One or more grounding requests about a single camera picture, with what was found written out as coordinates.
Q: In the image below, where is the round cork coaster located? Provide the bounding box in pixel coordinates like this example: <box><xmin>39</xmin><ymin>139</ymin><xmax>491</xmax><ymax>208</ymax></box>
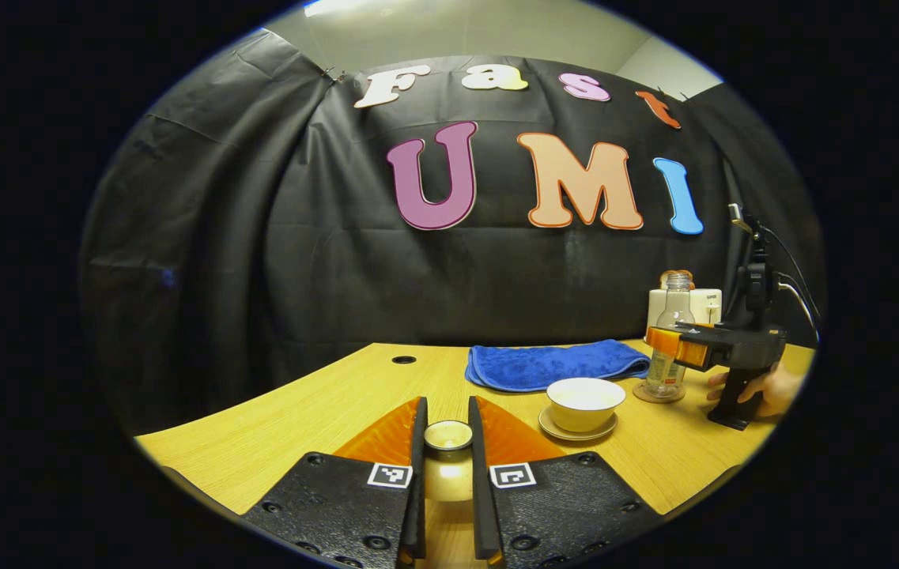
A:
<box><xmin>633</xmin><ymin>381</ymin><xmax>687</xmax><ymax>405</ymax></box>

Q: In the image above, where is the white toaster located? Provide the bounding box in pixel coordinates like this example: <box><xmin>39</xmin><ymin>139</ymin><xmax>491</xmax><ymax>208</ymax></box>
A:
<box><xmin>647</xmin><ymin>288</ymin><xmax>723</xmax><ymax>342</ymax></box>

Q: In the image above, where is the cream saucer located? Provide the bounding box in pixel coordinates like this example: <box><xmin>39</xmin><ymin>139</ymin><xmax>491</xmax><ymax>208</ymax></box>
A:
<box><xmin>538</xmin><ymin>407</ymin><xmax>620</xmax><ymax>442</ymax></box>

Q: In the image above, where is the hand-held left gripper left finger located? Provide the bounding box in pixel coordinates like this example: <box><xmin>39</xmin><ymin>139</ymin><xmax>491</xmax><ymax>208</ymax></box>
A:
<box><xmin>242</xmin><ymin>396</ymin><xmax>428</xmax><ymax>568</ymax></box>

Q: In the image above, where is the black backdrop cloth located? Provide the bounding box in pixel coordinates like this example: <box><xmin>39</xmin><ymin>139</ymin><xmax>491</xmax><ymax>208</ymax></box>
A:
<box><xmin>79</xmin><ymin>30</ymin><xmax>827</xmax><ymax>435</ymax></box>

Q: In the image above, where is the clear water bottle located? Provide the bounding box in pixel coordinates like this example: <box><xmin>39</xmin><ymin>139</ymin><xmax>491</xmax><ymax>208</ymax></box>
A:
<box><xmin>644</xmin><ymin>271</ymin><xmax>697</xmax><ymax>398</ymax></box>

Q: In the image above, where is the blue towel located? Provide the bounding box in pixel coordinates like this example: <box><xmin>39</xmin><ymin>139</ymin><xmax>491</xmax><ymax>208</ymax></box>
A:
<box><xmin>464</xmin><ymin>339</ymin><xmax>652</xmax><ymax>394</ymax></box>

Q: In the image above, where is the cream teacup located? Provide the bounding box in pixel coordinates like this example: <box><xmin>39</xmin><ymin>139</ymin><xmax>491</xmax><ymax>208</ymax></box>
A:
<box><xmin>546</xmin><ymin>377</ymin><xmax>626</xmax><ymax>433</ymax></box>

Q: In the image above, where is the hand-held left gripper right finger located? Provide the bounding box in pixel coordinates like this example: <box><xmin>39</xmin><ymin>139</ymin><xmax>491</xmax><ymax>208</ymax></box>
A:
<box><xmin>468</xmin><ymin>396</ymin><xmax>663</xmax><ymax>566</ymax></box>

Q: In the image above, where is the cream teacup lid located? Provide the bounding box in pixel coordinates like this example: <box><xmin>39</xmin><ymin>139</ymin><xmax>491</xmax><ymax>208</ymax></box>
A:
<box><xmin>423</xmin><ymin>420</ymin><xmax>475</xmax><ymax>503</ymax></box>

